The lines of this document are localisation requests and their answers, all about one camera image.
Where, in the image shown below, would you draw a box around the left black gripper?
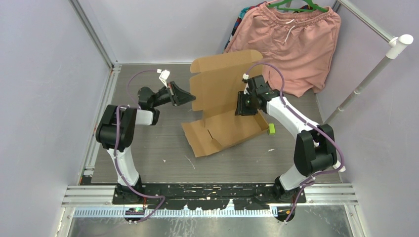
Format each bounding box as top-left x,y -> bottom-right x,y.
152,81 -> 196,108

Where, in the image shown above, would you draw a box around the brown cardboard box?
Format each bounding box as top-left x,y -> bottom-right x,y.
181,50 -> 269,158

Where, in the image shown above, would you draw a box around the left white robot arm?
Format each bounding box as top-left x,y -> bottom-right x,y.
95,81 -> 196,204

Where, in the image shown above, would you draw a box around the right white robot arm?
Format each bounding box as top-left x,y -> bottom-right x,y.
235,74 -> 341,203

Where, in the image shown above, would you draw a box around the small green block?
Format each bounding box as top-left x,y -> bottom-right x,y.
268,123 -> 276,135

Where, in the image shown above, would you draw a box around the pink shorts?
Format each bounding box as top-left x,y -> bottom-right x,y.
225,3 -> 341,97

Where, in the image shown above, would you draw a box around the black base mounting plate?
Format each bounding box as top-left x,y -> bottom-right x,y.
112,183 -> 306,210

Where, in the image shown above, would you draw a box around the colourful patterned garment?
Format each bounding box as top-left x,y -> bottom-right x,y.
223,2 -> 269,53

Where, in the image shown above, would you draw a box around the green clothes hanger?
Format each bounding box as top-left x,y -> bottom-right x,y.
267,0 -> 328,12

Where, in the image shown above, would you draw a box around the white clothes rack stand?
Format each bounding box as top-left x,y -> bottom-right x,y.
322,34 -> 414,173

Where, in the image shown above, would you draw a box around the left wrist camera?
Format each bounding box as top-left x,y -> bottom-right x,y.
156,69 -> 170,87

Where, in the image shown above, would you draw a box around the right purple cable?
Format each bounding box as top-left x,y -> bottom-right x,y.
242,63 -> 345,223

